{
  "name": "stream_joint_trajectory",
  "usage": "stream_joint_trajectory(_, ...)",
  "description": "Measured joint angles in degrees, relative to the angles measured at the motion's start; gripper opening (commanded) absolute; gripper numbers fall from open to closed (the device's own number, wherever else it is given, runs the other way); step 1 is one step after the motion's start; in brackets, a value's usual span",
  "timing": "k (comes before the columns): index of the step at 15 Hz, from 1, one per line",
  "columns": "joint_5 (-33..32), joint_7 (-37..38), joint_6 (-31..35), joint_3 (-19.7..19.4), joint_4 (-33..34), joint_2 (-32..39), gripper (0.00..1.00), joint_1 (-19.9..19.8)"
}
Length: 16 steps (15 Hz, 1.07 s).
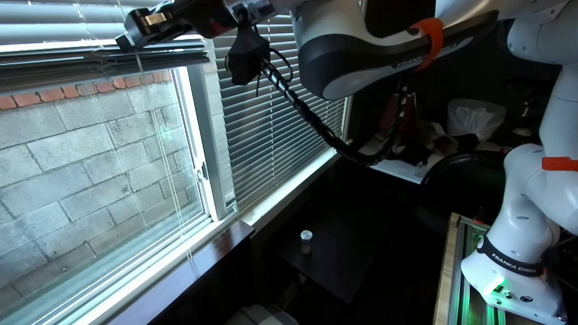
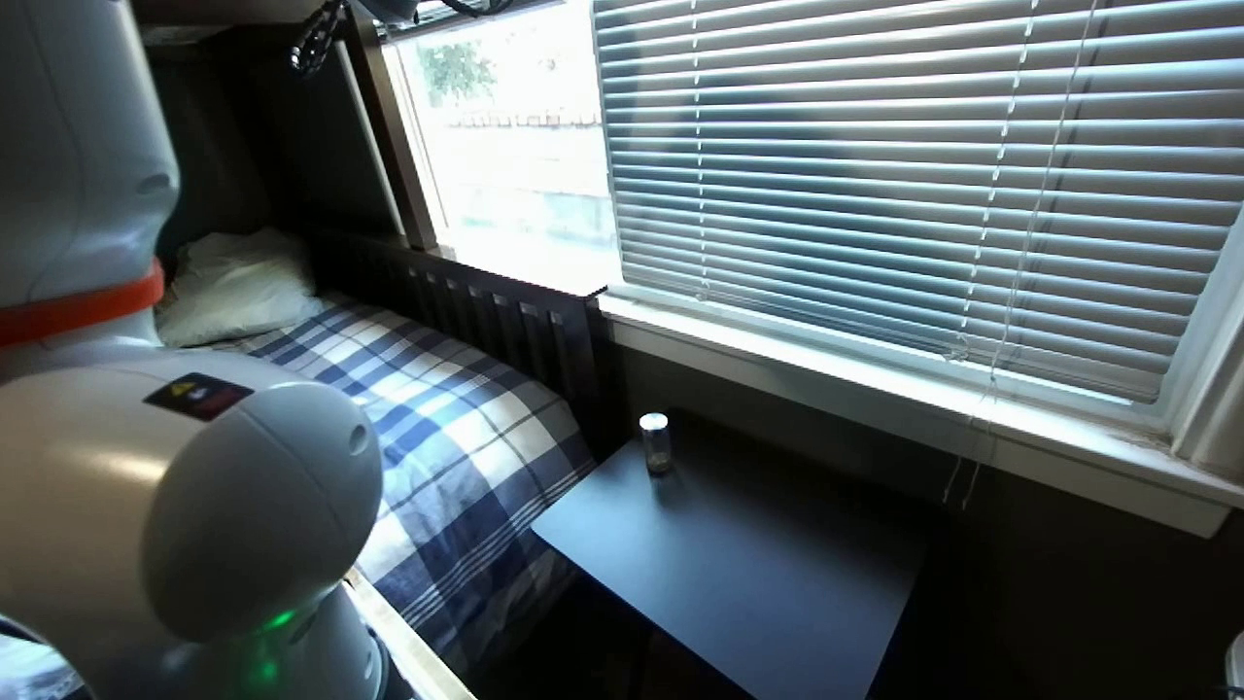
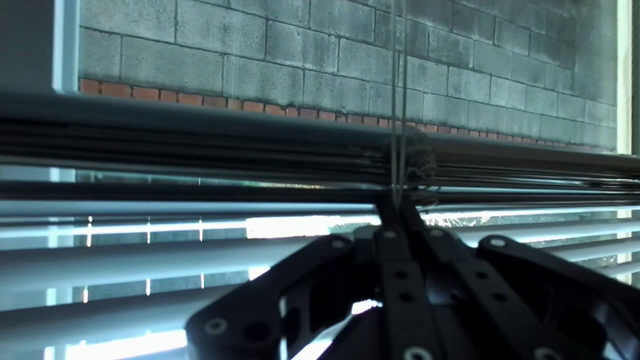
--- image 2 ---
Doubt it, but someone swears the white blind cord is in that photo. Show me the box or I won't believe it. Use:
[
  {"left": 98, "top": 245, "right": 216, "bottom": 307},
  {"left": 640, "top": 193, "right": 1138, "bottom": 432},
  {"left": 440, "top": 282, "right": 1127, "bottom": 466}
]
[{"left": 941, "top": 0, "right": 1101, "bottom": 512}]

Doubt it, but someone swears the blue plaid bedsheet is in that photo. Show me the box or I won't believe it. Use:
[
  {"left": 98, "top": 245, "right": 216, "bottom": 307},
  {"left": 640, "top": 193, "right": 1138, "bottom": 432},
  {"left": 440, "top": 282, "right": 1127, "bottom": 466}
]
[{"left": 207, "top": 292, "right": 600, "bottom": 674}]

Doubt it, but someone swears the dark wooden bed frame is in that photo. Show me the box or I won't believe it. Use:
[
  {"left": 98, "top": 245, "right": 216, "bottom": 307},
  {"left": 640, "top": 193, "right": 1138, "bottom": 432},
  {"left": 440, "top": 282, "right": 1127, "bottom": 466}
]
[{"left": 136, "top": 0, "right": 613, "bottom": 700}]

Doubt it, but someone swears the white pillow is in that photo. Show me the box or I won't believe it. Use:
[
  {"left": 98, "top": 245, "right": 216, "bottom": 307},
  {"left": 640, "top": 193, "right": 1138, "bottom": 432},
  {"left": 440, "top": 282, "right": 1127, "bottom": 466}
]
[{"left": 155, "top": 227, "right": 328, "bottom": 350}]

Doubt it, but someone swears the white window blind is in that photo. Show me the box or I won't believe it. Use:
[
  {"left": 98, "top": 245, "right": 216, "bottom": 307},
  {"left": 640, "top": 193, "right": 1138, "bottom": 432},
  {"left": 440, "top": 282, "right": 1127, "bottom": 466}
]
[{"left": 592, "top": 0, "right": 1244, "bottom": 405}]

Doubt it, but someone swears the window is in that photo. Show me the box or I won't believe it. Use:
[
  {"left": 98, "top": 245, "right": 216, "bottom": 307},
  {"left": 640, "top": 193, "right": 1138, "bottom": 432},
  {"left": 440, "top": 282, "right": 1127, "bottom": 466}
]
[{"left": 382, "top": 0, "right": 1244, "bottom": 539}]

